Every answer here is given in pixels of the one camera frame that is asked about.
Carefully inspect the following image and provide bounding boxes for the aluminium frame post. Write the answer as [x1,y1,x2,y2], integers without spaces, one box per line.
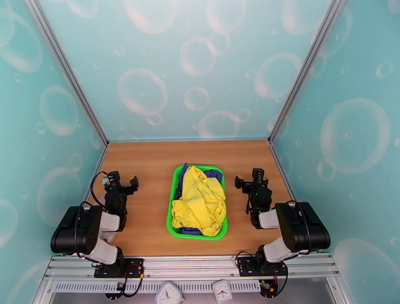
[268,0,348,144]
[24,0,109,147]

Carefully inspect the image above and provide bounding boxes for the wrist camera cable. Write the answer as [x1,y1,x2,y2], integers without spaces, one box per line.
[74,170,111,260]
[246,187,261,217]

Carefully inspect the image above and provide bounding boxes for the aluminium frame rail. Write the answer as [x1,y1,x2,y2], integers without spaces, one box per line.
[43,253,340,282]

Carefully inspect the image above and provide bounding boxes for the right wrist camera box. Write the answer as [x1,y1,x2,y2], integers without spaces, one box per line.
[251,167,266,185]

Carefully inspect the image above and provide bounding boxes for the white square clock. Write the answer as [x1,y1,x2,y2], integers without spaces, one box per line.
[212,279,234,303]

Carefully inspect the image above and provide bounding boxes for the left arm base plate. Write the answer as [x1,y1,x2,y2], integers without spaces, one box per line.
[93,257,145,279]

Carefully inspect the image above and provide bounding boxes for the green plastic basket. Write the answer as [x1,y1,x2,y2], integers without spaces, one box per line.
[166,164,228,242]

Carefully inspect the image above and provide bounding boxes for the white slotted cable duct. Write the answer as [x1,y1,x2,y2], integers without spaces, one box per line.
[51,280,263,294]

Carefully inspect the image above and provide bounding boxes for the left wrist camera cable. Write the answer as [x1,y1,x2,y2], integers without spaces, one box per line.
[74,170,111,260]

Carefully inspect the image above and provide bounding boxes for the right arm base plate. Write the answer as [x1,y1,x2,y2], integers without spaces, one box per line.
[236,256,288,277]

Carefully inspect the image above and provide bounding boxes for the yellow trousers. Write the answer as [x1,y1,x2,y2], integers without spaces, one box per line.
[171,165,227,237]

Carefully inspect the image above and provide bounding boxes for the black red power wires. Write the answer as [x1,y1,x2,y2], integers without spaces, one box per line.
[259,270,290,298]
[117,263,145,298]

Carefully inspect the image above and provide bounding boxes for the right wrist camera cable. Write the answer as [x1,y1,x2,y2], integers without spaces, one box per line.
[246,187,261,217]

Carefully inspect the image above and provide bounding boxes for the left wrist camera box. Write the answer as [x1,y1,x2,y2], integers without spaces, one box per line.
[104,170,122,188]

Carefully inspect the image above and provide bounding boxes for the white rounded clock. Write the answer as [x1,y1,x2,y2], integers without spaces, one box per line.
[155,281,185,304]

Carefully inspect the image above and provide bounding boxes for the blue trousers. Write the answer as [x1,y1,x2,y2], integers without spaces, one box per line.
[174,161,225,236]

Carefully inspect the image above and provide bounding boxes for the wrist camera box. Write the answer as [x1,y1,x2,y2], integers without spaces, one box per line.
[104,170,122,188]
[251,167,266,185]

